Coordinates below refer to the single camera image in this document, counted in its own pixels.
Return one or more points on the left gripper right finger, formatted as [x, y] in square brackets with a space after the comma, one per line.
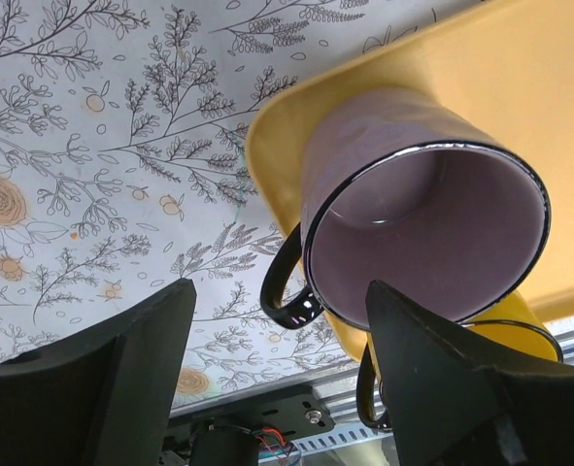
[451, 388]

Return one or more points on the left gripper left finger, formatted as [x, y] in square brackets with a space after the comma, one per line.
[102, 396]

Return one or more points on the yellow mug black handle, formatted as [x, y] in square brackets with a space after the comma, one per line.
[510, 323]

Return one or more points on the purple mug black handle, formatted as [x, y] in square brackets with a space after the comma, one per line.
[399, 189]

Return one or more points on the yellow plastic tray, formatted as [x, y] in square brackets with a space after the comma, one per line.
[507, 67]

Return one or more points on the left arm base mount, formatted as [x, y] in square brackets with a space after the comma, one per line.
[233, 433]

